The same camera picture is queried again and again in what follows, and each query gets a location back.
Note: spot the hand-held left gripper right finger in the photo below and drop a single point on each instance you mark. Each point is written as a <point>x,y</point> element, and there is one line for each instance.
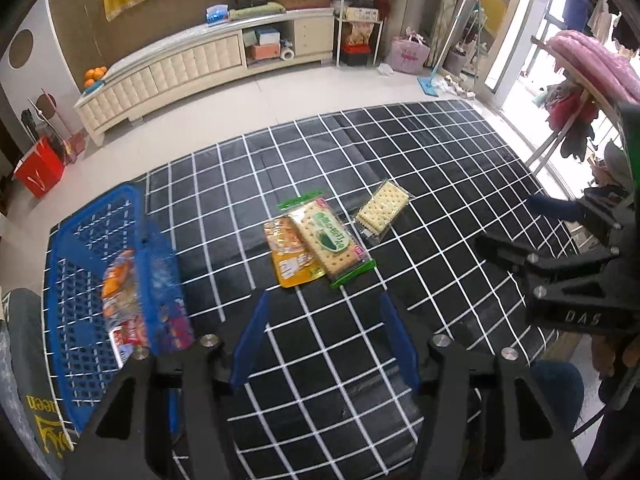
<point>402,345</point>

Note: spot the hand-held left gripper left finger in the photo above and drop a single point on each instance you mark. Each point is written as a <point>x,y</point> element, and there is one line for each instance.
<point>250,340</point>

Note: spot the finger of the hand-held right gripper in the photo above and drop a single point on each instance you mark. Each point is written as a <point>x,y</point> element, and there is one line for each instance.
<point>545,275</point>
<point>552,207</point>

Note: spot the magenta snack packet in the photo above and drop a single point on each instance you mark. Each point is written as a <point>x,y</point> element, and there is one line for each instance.
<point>177,327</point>

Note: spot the yellow orange snack packet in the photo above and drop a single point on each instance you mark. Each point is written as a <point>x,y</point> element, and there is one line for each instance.
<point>287,257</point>

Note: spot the red orange snack packet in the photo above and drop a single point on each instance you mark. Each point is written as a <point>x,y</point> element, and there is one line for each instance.
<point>127,337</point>

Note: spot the green cracker packet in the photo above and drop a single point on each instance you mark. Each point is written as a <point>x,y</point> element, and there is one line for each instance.
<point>327,240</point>

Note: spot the clear cracker packet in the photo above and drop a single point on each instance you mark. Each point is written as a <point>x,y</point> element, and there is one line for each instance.
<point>382,207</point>

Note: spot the blue plastic basket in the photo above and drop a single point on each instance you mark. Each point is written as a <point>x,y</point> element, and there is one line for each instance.
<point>80,310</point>

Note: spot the metal drying rack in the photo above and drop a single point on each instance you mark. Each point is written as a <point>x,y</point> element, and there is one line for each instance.
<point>565,120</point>

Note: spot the blue round stool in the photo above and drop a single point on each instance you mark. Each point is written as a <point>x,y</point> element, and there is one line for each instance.
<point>557,390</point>

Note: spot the pink quilt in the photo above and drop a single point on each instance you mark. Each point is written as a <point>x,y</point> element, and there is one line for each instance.
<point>595,60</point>

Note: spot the black white-grid cloth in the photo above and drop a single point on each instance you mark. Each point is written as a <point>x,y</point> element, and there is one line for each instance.
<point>375,185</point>

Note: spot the flat mop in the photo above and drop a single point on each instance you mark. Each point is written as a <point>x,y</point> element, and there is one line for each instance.
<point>450,40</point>

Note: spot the pink bag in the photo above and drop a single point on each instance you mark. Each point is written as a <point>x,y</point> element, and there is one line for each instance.
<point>410,55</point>

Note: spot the grey cushion yellow print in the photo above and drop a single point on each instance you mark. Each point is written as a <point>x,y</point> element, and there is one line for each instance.
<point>30,385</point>

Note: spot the red paper bag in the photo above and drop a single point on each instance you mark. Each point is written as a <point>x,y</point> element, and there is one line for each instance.
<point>40,170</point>

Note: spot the white shelf rack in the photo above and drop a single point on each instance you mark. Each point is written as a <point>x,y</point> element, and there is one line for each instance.
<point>357,10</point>

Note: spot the cream padded cabinet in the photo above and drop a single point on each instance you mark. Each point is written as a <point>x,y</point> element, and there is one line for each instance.
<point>200,65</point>

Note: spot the pile of oranges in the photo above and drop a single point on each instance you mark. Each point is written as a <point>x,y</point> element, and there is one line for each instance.
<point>95,76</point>

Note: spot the blue tissue box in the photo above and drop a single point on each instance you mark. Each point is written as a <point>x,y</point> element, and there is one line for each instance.
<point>217,15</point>

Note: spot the green folded cloth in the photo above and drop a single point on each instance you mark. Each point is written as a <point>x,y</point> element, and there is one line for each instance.
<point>257,11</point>

